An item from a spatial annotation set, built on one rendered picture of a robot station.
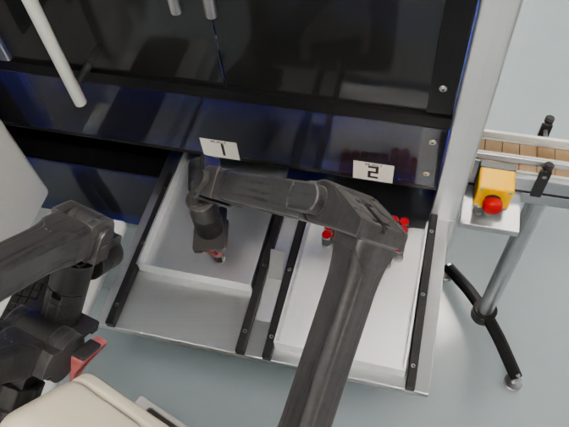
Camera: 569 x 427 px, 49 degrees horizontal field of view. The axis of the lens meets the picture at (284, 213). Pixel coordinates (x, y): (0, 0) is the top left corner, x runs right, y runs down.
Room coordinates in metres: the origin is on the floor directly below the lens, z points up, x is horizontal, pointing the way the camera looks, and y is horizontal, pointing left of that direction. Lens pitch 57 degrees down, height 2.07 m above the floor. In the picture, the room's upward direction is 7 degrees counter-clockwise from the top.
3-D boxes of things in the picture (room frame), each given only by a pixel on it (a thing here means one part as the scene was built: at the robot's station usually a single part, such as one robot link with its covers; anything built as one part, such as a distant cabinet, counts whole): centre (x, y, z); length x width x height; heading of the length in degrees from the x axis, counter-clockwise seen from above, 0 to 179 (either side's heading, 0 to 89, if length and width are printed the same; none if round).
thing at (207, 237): (0.69, 0.15, 1.04); 0.10 x 0.07 x 0.07; 174
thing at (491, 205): (0.67, -0.43, 0.99); 0.04 x 0.04 x 0.04; 70
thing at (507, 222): (0.75, -0.47, 0.87); 0.14 x 0.13 x 0.02; 160
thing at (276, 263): (0.59, 0.05, 0.91); 0.14 x 0.03 x 0.06; 160
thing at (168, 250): (0.80, 0.15, 0.90); 0.34 x 0.26 x 0.04; 160
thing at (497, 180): (0.71, -0.44, 1.00); 0.08 x 0.07 x 0.07; 160
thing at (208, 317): (0.68, 0.02, 0.87); 0.70 x 0.48 x 0.02; 70
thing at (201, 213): (0.69, 0.15, 1.10); 0.07 x 0.06 x 0.07; 178
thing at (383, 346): (0.58, -0.13, 0.90); 0.34 x 0.26 x 0.04; 159
